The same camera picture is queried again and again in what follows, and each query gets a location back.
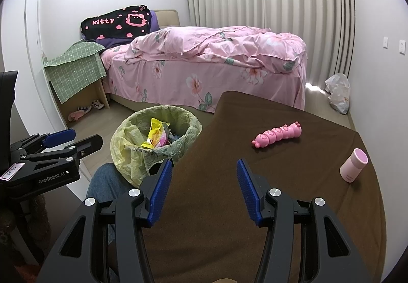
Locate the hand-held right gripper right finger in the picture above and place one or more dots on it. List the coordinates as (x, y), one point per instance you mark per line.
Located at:
(250, 193)

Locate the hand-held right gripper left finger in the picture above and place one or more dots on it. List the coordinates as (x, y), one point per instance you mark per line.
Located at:
(161, 193)

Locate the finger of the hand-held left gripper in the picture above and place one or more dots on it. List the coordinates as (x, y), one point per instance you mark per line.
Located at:
(59, 138)
(86, 146)

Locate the trash bin with green bag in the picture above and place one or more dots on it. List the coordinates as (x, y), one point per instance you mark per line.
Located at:
(127, 149)

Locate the pink plastic wrapper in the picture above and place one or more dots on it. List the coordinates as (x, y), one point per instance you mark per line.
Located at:
(164, 139)

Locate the blue wrapper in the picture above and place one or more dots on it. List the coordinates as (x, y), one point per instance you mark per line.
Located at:
(174, 137)

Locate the yellow snack wrapper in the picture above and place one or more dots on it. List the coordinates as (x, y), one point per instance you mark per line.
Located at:
(154, 131)

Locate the pink slipper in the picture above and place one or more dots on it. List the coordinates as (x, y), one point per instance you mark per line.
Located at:
(76, 116)

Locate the white dark sneaker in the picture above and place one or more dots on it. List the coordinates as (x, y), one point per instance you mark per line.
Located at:
(98, 104)
(84, 108)

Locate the person's leg in jeans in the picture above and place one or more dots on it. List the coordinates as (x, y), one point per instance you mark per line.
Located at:
(105, 181)

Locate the wooden nightstand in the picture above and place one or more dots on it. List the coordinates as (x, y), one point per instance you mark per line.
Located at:
(89, 95)

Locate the pink caterpillar toy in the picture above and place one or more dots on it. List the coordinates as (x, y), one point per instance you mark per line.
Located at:
(277, 135)

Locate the green checked cloth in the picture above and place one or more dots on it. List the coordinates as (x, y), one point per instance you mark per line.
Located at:
(73, 69)

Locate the pink floral bed sheet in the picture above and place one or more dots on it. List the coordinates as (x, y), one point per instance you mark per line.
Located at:
(165, 79)

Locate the pink cylindrical bottle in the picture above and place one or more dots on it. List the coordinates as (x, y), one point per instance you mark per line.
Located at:
(353, 165)

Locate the white wardrobe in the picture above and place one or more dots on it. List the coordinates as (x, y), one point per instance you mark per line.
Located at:
(19, 31)

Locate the black cat-print blanket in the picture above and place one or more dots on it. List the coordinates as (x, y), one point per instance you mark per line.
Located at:
(111, 22)

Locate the white plastic bag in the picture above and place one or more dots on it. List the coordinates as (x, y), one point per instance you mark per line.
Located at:
(338, 92)

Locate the beige headboard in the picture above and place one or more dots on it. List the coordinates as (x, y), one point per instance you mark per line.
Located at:
(169, 18)

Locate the pink floral duvet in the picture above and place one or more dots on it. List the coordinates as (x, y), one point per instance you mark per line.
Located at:
(207, 44)

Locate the white wall switch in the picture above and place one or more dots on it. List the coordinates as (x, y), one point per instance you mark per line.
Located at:
(386, 42)

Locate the white wall socket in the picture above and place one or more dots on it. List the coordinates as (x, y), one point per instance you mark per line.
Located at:
(402, 47)

